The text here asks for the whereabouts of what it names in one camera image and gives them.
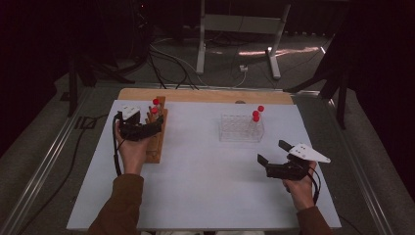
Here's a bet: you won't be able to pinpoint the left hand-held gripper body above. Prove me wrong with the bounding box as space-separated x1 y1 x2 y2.
116 104 152 142

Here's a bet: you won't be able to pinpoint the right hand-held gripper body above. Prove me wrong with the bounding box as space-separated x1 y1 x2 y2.
264 142 332 182

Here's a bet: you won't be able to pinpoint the wooden test tube rack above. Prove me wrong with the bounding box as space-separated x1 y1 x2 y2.
143 95 169 165

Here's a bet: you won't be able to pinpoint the clear plastic test tube rack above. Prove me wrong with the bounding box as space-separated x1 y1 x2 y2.
218 113 265 144

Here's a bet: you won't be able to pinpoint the person's right hand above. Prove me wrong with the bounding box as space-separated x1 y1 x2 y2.
281 161 318 212

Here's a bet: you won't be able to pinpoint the person's left hand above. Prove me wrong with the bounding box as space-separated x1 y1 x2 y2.
114 120 153 176

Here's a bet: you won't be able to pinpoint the black tripod stand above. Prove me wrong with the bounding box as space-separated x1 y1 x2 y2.
283 28 351 130
60 48 136 118

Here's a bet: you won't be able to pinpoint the white metal stand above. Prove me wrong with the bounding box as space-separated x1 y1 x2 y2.
195 0 293 81

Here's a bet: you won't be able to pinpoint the left hand-held gripper cable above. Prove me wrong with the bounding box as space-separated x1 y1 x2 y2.
111 112 124 178

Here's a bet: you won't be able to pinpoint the hand-held gripper cable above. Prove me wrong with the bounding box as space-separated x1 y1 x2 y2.
305 171 323 207
111 112 124 178

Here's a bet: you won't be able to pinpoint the right hand-held gripper cable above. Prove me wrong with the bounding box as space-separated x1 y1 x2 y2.
305 171 323 207

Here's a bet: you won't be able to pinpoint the black floor cables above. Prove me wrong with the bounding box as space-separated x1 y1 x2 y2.
146 43 201 91

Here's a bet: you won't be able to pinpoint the long black floor cable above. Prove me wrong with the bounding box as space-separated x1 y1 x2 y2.
18 113 111 235

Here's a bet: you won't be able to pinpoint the aluminium floor rail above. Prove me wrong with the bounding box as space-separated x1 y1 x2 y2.
0 86 96 235
321 94 395 235

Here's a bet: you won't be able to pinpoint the white cable with plug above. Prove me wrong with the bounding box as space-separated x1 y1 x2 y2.
232 64 250 89

